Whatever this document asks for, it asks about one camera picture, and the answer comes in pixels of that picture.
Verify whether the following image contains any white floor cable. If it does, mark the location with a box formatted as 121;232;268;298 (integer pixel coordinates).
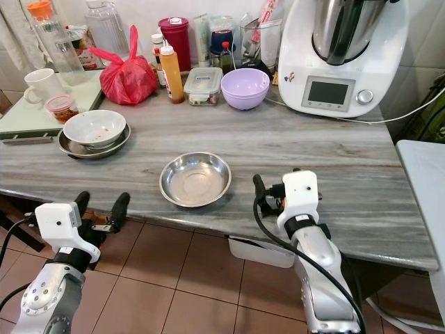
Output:
365;296;426;334

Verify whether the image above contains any white power cable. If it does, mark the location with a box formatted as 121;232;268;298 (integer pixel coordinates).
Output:
264;87;445;126

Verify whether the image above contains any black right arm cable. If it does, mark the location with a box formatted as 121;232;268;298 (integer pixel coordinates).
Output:
253;197;366;334

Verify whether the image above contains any dark wooden bench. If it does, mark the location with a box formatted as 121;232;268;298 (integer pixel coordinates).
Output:
0;195;44;234

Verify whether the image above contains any white ceramic mug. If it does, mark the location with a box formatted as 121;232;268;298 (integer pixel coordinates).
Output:
24;68;65;105

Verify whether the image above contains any white kitchen cooking machine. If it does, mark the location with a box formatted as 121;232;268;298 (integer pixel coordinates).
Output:
278;0;411;118

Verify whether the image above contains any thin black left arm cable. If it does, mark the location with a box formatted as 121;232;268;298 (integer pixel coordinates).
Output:
0;282;35;315

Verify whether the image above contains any black metal rack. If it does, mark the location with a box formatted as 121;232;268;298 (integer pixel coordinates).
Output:
400;90;445;144

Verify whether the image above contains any purple plastic bowl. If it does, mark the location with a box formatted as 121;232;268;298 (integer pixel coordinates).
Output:
220;67;271;111

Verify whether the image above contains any white ceramic bowl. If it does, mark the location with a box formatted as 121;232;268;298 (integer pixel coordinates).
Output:
63;110;127;150

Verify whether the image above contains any stainless steel plate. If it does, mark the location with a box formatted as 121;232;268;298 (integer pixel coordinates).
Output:
58;125;131;160

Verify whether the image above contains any glass container with clip lid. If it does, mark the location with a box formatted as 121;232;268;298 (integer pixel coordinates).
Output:
183;67;223;106

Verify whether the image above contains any grey flat metal bar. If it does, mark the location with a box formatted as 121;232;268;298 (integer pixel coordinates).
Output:
0;136;53;145

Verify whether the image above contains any labelled brown food jar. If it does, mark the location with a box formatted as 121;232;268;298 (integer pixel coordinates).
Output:
67;26;99;70

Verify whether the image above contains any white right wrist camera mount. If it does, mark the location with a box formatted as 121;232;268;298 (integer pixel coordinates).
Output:
276;170;320;234

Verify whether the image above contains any small dark sauce bottle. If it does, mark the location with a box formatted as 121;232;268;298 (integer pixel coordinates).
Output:
153;49;165;88

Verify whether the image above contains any small jar with pink lid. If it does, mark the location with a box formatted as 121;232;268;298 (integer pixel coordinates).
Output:
44;95;79;125

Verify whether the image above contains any clear bottle with orange cap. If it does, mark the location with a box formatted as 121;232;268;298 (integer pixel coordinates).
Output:
26;1;86;86

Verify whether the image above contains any jar with blue lid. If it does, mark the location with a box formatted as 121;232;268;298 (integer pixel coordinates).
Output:
209;28;236;69

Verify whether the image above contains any tied red plastic bag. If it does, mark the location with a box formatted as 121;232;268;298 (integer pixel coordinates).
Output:
89;25;158;106

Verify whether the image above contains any clear plastic utensil container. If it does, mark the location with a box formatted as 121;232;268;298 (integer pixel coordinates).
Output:
240;14;283;72

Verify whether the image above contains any pale green tray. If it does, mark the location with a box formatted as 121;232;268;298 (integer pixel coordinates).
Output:
0;70;105;140

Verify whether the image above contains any orange sauce squeeze bottle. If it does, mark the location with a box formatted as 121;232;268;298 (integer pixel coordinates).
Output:
159;40;185;105

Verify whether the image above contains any shallow stainless steel bowl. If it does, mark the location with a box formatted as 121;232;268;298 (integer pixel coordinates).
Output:
159;152;232;208

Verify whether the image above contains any dark bottle with red cap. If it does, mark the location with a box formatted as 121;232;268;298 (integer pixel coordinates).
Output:
219;42;234;70

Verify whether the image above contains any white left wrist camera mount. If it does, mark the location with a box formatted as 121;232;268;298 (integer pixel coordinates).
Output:
35;202;102;262

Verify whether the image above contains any white hanging towel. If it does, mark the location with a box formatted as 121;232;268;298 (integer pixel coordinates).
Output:
0;0;44;70

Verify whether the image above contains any clear plastic pitcher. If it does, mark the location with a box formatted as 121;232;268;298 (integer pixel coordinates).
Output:
83;0;131;65

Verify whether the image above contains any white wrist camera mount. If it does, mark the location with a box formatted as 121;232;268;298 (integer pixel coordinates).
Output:
35;202;102;262
276;170;320;234

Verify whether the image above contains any pink and white packet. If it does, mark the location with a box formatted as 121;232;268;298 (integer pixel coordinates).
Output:
259;0;282;26

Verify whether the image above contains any white side table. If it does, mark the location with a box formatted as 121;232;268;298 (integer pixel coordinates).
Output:
396;139;445;325

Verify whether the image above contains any maroon plastic canister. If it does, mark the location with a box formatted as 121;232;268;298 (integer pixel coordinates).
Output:
158;17;191;72

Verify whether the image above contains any white plastic bin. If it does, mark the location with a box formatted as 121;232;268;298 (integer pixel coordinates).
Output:
228;235;296;269

